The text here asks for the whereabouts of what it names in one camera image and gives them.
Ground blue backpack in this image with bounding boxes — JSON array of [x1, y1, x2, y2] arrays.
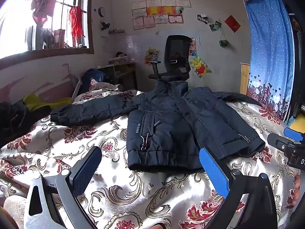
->
[[82, 68, 106, 86]]

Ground dark red hanging clothes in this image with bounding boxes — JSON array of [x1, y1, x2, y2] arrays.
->
[[30, 0, 56, 25]]

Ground floral pillow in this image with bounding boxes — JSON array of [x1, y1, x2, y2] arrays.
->
[[89, 79, 120, 92]]

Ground light wooden board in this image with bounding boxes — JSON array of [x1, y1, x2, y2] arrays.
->
[[240, 62, 250, 95]]

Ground yellow bear poster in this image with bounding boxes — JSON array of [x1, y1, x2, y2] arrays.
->
[[189, 56, 211, 78]]

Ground beige fluffy cloth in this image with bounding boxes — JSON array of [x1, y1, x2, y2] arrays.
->
[[2, 195, 27, 229]]

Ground stack of books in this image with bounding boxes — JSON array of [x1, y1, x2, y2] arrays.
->
[[109, 51, 135, 65]]

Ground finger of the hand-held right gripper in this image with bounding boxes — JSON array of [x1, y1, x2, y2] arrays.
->
[[283, 127, 305, 143], [267, 133, 295, 153]]

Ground white bed headboard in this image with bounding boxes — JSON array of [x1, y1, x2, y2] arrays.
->
[[73, 76, 83, 98]]

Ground barred window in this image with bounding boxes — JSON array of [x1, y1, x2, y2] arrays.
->
[[0, 0, 94, 64]]

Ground wooden desk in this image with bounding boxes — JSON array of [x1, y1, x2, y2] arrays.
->
[[96, 62, 137, 91]]

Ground black cloth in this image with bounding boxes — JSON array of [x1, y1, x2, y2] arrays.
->
[[0, 100, 31, 141]]

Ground paper bag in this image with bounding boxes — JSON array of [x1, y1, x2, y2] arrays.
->
[[54, 29, 66, 48]]

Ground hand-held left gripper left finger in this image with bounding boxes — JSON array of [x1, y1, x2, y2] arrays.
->
[[24, 145, 103, 229]]

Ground yellow-green cloth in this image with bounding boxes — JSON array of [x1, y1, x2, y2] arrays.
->
[[24, 94, 73, 111]]

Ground floral satin bedspread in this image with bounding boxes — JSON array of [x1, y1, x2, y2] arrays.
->
[[0, 88, 305, 229]]

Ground red paper square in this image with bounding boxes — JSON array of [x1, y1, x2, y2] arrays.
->
[[225, 15, 241, 33]]

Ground black mesh office chair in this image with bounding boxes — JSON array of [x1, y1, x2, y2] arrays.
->
[[145, 35, 192, 83]]

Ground group of wall certificates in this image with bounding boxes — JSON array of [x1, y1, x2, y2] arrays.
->
[[132, 0, 192, 31]]

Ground blue printed curtain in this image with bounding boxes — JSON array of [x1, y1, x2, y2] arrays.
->
[[241, 0, 296, 122]]

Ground dark navy puffer jacket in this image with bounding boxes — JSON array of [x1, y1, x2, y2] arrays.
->
[[50, 81, 266, 172]]

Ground green photo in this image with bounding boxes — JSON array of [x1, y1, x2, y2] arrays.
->
[[209, 21, 222, 32]]

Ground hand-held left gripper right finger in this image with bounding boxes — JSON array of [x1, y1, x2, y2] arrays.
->
[[199, 147, 278, 229]]

